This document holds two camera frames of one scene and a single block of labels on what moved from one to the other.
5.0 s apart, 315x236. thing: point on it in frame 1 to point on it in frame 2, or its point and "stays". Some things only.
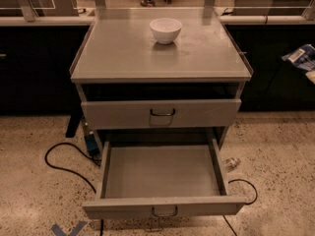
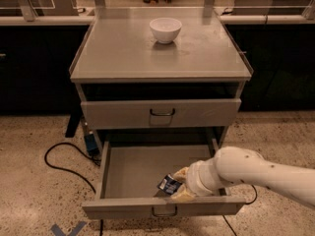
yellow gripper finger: [311, 76] to [202, 180]
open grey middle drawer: [162, 177] stays
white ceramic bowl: [165, 29] stays
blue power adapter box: [91, 145] stays
